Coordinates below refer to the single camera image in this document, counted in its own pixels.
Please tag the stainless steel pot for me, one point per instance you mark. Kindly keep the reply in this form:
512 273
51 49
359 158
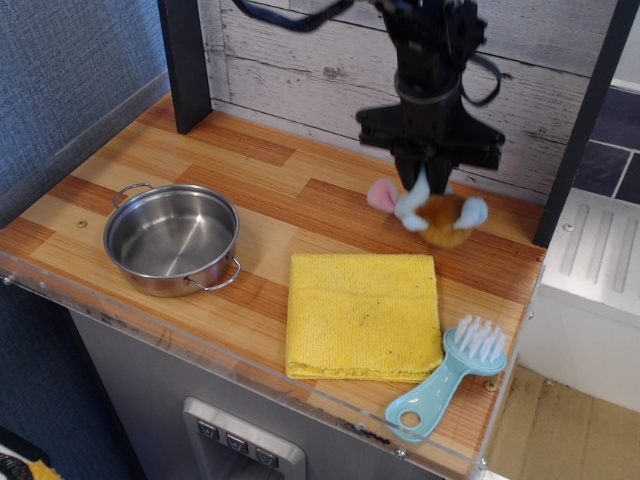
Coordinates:
173 240

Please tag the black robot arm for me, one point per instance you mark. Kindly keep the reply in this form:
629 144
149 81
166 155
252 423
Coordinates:
434 41

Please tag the light blue dish brush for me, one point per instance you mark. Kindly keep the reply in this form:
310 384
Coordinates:
474 347

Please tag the dark frame post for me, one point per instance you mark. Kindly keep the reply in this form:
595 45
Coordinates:
610 53
186 62

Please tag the silver dispenser button panel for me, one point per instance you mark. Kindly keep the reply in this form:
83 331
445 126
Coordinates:
227 447

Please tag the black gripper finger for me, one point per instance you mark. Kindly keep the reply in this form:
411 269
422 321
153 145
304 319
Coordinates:
439 169
409 163

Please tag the dark right frame post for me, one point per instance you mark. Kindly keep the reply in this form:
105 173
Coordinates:
610 53

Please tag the folded yellow cloth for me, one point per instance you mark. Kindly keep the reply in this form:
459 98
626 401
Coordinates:
363 317

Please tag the yellow object at corner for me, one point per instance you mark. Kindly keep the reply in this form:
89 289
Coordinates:
40 471

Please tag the dark left frame post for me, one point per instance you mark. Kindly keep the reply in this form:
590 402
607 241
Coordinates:
186 62

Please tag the white ribbed cabinet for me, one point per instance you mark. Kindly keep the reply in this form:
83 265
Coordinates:
583 325

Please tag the brown and blue plush toy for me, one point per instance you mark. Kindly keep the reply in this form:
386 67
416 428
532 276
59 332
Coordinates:
442 220

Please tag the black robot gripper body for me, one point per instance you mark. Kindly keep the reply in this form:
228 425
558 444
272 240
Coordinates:
435 120

